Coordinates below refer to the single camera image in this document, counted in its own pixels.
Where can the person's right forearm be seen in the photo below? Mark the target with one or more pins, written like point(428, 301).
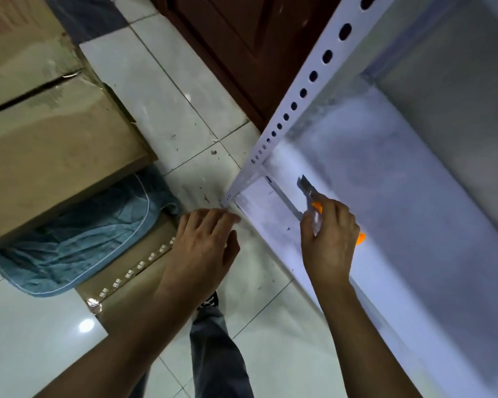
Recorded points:
point(365, 348)

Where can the large brown cardboard box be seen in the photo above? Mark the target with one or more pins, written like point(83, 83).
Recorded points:
point(58, 145)

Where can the person's grey trouser legs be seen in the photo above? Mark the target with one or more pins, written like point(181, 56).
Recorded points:
point(220, 360)

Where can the white metal shelving rack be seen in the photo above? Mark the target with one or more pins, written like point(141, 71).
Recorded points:
point(414, 186)

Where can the person's left hand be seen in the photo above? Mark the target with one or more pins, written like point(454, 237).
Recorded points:
point(199, 257)

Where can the person's right hand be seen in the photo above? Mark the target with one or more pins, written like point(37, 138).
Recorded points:
point(332, 244)

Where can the black and white sneaker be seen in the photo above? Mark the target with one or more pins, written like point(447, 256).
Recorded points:
point(208, 301)

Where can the small printed brown carton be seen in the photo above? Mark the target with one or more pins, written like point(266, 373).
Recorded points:
point(124, 286)

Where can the orange utility knife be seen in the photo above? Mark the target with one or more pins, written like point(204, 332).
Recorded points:
point(305, 186)

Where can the person's left forearm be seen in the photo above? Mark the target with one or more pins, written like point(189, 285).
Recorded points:
point(116, 352)

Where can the dark wooden door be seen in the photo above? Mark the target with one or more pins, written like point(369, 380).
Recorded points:
point(249, 37)

